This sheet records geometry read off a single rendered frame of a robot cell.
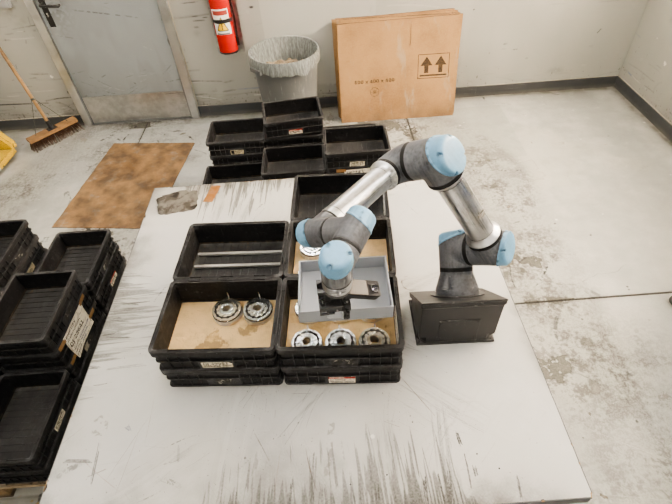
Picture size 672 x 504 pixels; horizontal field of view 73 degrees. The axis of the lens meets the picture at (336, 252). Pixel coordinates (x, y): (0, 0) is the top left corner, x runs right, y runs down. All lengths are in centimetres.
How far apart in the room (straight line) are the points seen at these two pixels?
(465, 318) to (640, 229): 214
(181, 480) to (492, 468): 93
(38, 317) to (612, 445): 267
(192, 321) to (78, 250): 135
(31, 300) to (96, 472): 115
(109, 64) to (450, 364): 386
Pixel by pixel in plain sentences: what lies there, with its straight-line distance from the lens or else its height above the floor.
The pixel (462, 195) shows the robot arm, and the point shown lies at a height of 127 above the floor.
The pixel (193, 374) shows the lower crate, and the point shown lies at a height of 80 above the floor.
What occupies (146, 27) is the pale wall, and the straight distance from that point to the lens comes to 443.
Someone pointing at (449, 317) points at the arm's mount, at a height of 86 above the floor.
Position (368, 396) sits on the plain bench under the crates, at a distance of 160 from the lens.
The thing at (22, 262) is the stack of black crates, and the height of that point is 48.
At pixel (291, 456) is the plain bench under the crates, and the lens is 154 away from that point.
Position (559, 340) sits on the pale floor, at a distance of 275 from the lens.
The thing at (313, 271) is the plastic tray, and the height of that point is 105.
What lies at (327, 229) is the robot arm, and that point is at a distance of 109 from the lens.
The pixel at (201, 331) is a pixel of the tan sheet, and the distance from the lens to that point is 167.
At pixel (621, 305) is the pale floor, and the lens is 305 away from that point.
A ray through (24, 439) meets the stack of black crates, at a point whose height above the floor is 27.
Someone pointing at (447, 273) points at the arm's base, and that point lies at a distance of 164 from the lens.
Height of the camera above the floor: 213
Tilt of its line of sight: 46 degrees down
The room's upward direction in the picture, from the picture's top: 4 degrees counter-clockwise
